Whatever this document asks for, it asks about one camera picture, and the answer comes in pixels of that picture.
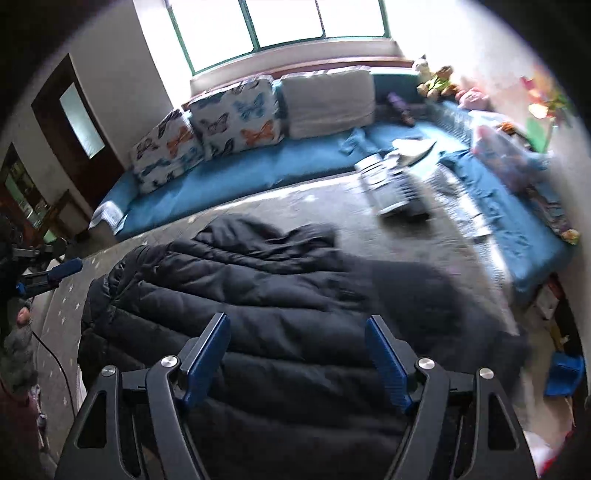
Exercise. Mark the stack of folded grey clothes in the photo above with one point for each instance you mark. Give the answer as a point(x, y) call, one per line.
point(392, 187)

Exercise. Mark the small butterfly-print pillow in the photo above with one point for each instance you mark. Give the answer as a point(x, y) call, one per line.
point(167, 152)

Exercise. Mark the grey striped cloth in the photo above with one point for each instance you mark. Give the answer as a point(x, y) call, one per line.
point(459, 203)

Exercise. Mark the clear plastic bag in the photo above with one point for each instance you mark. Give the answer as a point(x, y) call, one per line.
point(503, 148)

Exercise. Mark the beige plush toy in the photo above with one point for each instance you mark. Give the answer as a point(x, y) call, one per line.
point(422, 69)

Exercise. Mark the black puffer jacket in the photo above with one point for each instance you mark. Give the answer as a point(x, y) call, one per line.
point(277, 300)

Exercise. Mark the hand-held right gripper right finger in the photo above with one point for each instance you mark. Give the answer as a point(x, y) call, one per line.
point(385, 360)

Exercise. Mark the person's left forearm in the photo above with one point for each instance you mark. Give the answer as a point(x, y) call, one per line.
point(18, 353)

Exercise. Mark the blue plastic box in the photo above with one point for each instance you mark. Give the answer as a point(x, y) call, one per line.
point(564, 374)

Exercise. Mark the wooden glass cabinet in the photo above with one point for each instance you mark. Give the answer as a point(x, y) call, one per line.
point(23, 194)

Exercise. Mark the green-framed window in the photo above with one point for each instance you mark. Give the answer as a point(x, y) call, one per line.
point(277, 23)

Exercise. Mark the blue corner sofa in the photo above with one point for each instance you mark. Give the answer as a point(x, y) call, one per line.
point(277, 170)

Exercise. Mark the colourful paper flower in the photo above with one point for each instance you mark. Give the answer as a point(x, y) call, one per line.
point(547, 107)

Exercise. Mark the pink plush toy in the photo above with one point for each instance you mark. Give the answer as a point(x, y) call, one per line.
point(472, 98)

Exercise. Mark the dark wooden door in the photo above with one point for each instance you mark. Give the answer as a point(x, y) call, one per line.
point(55, 115)

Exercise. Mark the purple toy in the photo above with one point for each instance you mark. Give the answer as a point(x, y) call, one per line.
point(400, 107)

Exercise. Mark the white pillow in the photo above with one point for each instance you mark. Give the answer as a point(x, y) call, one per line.
point(328, 104)

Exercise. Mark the green plush toy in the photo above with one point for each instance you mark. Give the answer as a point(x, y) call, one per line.
point(442, 79)

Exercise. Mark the person's left hand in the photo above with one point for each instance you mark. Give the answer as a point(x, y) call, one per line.
point(23, 316)

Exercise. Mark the white paper sheet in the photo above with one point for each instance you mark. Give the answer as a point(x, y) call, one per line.
point(412, 150)

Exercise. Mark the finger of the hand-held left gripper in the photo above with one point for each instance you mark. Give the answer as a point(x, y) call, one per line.
point(57, 246)
point(69, 268)

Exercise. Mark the grey star-print bed mat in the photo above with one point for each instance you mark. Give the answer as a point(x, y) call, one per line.
point(415, 249)

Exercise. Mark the large butterfly-print pillow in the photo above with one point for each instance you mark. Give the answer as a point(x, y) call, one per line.
point(238, 115)

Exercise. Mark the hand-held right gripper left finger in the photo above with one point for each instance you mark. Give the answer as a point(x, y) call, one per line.
point(205, 355)

